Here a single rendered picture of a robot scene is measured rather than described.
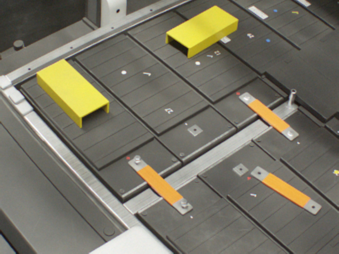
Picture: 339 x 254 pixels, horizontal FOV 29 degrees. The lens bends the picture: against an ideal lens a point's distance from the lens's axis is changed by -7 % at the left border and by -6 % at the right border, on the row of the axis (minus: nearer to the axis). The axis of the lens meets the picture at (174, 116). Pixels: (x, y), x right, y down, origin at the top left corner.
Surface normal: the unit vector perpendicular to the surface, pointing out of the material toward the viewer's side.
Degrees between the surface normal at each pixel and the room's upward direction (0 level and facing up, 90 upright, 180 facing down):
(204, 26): 0
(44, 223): 0
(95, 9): 90
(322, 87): 0
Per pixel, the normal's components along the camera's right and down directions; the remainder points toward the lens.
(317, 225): 0.07, -0.70
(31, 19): 0.52, 0.63
